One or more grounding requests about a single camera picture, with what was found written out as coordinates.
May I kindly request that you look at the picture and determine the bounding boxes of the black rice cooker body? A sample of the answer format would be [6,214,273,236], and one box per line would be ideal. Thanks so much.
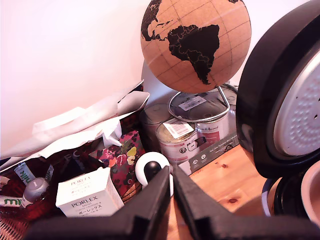
[261,172,320,222]

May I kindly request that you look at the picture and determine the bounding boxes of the rice cooker inner pot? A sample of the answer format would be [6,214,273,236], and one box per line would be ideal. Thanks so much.
[300,166,320,225]

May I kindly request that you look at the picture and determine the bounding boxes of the flat grey cardboard box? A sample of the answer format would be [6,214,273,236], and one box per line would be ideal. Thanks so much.
[177,136,241,176]

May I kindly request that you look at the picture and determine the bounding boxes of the floral patterned pouch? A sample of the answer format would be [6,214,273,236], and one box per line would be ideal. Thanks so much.
[89,129,146,203]

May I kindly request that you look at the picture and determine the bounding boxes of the small paint can with label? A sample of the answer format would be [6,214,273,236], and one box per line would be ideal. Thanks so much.
[155,119,201,165]

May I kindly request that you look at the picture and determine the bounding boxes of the white Porlex box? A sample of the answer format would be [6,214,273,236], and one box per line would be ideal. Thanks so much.
[55,166,125,218]

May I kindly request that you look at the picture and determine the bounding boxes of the plain metal paint can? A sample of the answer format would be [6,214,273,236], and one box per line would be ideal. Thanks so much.
[139,103,173,153]

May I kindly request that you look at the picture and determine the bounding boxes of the patterned paper bag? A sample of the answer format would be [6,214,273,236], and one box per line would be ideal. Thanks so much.
[0,79,151,173]

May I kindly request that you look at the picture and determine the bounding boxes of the red glass bowl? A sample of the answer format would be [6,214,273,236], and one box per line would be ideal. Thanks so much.
[0,159,61,222]

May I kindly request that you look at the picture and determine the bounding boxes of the grey bottle cap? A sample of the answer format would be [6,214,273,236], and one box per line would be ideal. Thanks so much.
[22,177,50,204]

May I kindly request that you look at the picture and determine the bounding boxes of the white green printed tube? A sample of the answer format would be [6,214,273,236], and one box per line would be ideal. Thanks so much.
[0,195,26,209]
[13,162,33,186]

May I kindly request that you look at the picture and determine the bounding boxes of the wicker basket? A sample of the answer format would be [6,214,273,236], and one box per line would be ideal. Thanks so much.
[0,216,33,240]

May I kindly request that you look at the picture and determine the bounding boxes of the cork globe on metal stand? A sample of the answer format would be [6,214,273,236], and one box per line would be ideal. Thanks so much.
[139,0,252,123]

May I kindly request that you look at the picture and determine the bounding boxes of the white round camera device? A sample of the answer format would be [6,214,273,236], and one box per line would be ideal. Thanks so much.
[134,151,175,198]

